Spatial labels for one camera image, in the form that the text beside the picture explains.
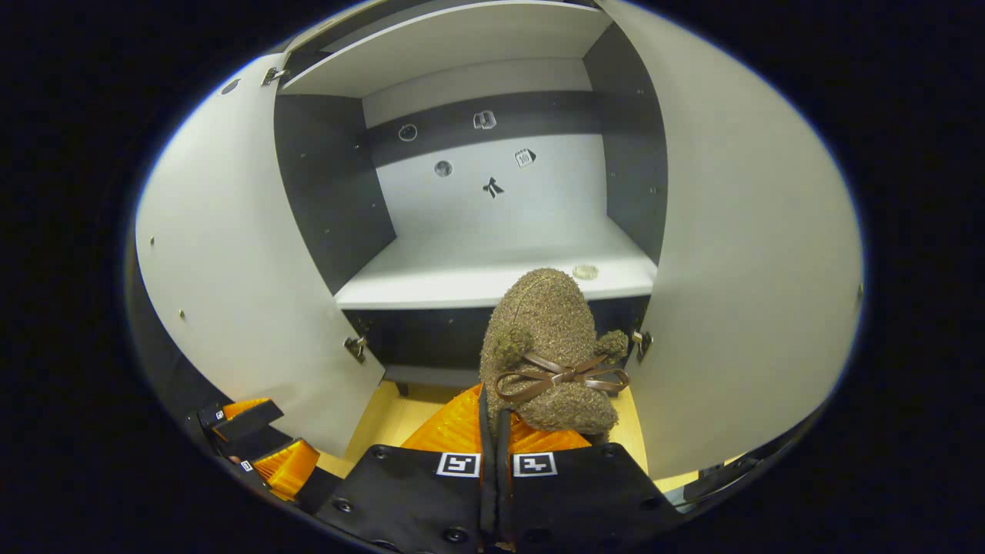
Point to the grey shoe cabinet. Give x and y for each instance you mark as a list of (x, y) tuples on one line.
[(492, 215)]

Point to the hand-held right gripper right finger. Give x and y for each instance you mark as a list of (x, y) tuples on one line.
[(585, 500)]

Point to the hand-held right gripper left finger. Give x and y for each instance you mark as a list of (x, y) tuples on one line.
[(415, 500)]

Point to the grey shoe cabinet door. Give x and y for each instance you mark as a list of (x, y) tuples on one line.
[(754, 269), (231, 269)]

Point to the grey cabinet shelf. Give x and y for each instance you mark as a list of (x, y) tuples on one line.
[(446, 46), (462, 273)]

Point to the brown fuzzy shoe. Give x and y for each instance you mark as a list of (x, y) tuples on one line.
[(546, 323)]

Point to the metal door hinge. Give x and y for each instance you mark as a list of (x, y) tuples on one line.
[(355, 348), (642, 345), (272, 75)]

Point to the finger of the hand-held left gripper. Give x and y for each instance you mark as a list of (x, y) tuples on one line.
[(288, 465), (246, 422)]

